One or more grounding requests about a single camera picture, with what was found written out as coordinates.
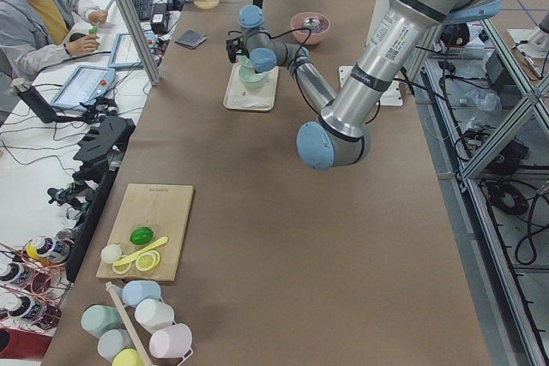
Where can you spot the yellow plastic knife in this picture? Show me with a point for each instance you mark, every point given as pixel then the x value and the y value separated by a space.
pixel 132 257

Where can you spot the pink bowl with ice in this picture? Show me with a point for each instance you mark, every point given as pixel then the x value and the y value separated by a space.
pixel 304 35

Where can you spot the wooden cutting board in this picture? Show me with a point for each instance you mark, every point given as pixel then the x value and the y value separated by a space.
pixel 165 209

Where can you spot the white dish rack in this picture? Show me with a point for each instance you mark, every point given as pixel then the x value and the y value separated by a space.
pixel 144 352

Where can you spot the grey purple cloth stack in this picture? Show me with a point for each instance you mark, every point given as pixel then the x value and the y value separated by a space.
pixel 191 39

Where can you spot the black 3d printed stand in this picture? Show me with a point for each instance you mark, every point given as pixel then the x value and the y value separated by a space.
pixel 97 143

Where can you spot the metal ice scoop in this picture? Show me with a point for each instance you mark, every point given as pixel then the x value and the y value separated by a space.
pixel 312 22

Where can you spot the white garlic bulb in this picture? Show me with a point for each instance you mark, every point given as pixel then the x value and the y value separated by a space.
pixel 111 253

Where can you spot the aluminium frame post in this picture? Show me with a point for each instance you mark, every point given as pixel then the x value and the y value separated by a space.
pixel 134 27

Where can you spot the cream rabbit serving tray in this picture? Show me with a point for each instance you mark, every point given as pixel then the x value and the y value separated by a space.
pixel 250 96

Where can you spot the yellow cup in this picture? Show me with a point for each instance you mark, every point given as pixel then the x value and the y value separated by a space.
pixel 127 357

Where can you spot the lemon slice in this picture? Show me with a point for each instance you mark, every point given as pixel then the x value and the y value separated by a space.
pixel 121 269
pixel 147 261

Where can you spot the black water bottle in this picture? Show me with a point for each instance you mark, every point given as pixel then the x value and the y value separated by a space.
pixel 34 100

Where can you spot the seated person grey jacket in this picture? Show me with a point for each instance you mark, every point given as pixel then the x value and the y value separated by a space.
pixel 34 33

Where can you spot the upper teach pendant tablet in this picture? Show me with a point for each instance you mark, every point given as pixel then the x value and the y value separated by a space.
pixel 83 87

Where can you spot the pale green cup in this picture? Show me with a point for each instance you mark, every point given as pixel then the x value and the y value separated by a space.
pixel 98 319

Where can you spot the white cup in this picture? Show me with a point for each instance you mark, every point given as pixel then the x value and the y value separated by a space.
pixel 154 315

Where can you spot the green lime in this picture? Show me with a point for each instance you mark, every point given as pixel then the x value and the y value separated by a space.
pixel 142 235

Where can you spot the light blue cup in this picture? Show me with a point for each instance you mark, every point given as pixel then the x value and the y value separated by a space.
pixel 136 291

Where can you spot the green bowl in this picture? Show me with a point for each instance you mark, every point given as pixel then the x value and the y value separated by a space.
pixel 250 78
pixel 245 61

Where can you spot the grey blue cup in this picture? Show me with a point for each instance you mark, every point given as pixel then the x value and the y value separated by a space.
pixel 112 342

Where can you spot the sauce bottles group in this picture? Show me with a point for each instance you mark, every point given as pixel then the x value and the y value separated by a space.
pixel 34 284

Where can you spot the pink cup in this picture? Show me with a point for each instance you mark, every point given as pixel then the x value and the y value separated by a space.
pixel 171 342

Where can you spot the black power adapter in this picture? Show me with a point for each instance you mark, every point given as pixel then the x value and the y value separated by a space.
pixel 159 18

